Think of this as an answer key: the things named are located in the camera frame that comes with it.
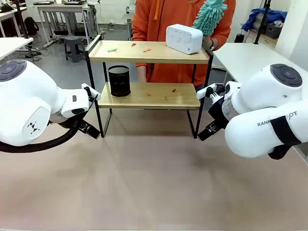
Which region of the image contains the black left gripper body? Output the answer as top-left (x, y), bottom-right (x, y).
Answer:
top-left (77, 120), bottom-right (91, 132)

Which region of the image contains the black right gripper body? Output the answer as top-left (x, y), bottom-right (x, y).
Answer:
top-left (207, 95), bottom-right (231, 132)

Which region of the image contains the black mesh pen holder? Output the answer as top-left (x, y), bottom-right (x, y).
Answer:
top-left (108, 65), bottom-right (132, 98)

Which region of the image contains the white rounded clock box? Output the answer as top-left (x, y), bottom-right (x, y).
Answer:
top-left (166, 24), bottom-right (204, 55)

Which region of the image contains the teal chenille duster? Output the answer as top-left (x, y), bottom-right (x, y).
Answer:
top-left (192, 0), bottom-right (228, 37)

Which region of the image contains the two-tier wooden metal shelf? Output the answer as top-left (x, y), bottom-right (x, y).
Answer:
top-left (84, 35), bottom-right (214, 140)

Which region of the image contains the person's left hand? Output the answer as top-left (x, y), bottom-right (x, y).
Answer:
top-left (202, 36), bottom-right (212, 51)

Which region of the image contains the person's right hand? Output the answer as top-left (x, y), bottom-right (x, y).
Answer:
top-left (137, 65), bottom-right (147, 83)

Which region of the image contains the large white table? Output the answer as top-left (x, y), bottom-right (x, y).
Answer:
top-left (212, 42), bottom-right (292, 84)

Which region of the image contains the grey plastic stool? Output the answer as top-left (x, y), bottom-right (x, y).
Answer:
top-left (63, 36), bottom-right (86, 63)

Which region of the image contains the white floor power strip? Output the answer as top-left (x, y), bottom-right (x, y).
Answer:
top-left (44, 39), bottom-right (64, 47)

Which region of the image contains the grey plastic crate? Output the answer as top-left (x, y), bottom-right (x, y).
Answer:
top-left (265, 21), bottom-right (285, 39)

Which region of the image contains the black tripod pole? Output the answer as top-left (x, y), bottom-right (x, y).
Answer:
top-left (253, 0), bottom-right (272, 45)

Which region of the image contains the blue cloth pile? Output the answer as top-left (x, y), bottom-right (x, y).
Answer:
top-left (241, 8), bottom-right (288, 33)

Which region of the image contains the person in orange hoodie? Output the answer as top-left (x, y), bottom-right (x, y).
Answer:
top-left (131, 0), bottom-right (237, 89)

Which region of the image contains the white side table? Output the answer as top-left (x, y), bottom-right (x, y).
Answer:
top-left (0, 37), bottom-right (34, 61)

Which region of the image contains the black backpack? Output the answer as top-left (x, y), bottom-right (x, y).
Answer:
top-left (24, 16), bottom-right (39, 37)

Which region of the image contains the black stand pole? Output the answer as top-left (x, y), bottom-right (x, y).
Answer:
top-left (14, 0), bottom-right (30, 39)

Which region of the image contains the white far desk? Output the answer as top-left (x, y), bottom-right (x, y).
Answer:
top-left (0, 5), bottom-right (28, 38)

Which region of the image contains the black camera cable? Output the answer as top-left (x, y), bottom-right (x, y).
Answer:
top-left (215, 83), bottom-right (227, 95)

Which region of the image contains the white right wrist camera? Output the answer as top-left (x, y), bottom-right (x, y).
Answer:
top-left (196, 82), bottom-right (218, 100)

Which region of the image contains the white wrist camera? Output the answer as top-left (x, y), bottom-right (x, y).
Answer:
top-left (81, 83), bottom-right (101, 102)
top-left (196, 82), bottom-right (218, 100)

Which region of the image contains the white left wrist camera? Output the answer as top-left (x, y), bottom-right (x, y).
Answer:
top-left (81, 83), bottom-right (101, 102)

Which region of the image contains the black sleeved arm cable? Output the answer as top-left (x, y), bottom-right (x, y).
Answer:
top-left (0, 119), bottom-right (81, 154)

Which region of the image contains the black velcro strap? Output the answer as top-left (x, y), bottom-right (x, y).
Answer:
top-left (267, 116), bottom-right (303, 161)

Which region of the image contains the white metal-frame desk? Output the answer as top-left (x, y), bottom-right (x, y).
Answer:
top-left (33, 1), bottom-right (99, 47)

